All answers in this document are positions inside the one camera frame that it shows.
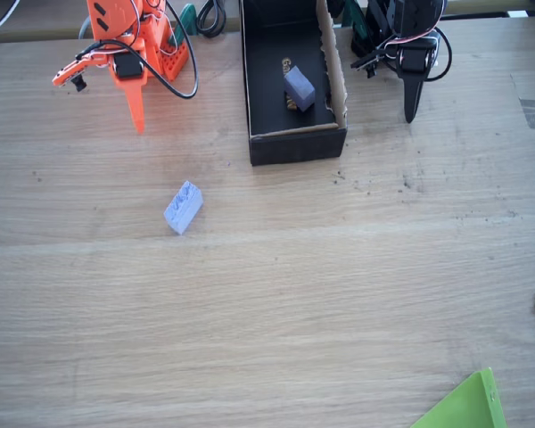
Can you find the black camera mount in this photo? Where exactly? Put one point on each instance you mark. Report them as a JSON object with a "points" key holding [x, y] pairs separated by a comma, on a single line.
{"points": [[367, 62]]}

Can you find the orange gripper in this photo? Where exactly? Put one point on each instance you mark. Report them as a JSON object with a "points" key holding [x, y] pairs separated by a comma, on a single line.
{"points": [[127, 71]]}

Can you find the orange camera mount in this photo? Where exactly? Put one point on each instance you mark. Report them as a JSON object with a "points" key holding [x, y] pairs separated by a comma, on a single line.
{"points": [[71, 73]]}

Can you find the smooth purple block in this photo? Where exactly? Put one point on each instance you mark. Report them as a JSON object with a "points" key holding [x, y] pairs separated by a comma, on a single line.
{"points": [[299, 89]]}

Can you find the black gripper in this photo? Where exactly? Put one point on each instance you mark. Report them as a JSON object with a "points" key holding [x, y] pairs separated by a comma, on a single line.
{"points": [[411, 67]]}

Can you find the light green plastic sheet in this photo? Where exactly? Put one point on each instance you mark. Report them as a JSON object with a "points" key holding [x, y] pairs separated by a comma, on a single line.
{"points": [[468, 405]]}

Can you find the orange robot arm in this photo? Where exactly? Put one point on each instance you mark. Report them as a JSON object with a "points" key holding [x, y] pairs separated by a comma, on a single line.
{"points": [[156, 40]]}

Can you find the green table clamp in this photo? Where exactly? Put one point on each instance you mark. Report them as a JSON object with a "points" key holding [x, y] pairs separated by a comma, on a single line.
{"points": [[188, 18], [356, 22]]}

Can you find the black cardboard box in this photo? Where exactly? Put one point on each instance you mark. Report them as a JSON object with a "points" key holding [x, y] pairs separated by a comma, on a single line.
{"points": [[294, 149]]}

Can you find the rough purple block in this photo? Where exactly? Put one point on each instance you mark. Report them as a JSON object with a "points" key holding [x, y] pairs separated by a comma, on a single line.
{"points": [[183, 207]]}

